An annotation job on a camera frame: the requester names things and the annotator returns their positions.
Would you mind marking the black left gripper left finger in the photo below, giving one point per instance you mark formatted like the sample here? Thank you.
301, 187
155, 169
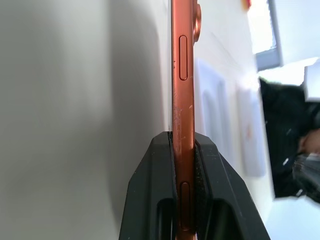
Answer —
147, 190

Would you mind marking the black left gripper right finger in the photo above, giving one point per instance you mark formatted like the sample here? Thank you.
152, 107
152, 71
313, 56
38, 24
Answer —
225, 190

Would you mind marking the orange smartphone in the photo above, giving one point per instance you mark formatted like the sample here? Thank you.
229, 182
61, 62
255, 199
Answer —
183, 100

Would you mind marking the white phone box lid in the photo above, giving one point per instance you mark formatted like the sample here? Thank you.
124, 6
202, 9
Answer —
251, 140

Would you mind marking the white phone box base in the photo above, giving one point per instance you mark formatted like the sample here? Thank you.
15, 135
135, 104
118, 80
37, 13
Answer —
215, 107

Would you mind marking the person in black clothing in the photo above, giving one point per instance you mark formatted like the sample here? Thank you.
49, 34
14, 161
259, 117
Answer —
282, 130

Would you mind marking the white rectangular object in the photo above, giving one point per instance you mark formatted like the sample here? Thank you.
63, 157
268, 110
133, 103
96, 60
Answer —
312, 80

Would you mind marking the red and yellow object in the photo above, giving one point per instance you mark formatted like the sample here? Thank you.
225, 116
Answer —
246, 3

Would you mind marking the grey window frame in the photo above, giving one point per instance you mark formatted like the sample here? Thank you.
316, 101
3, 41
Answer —
277, 37

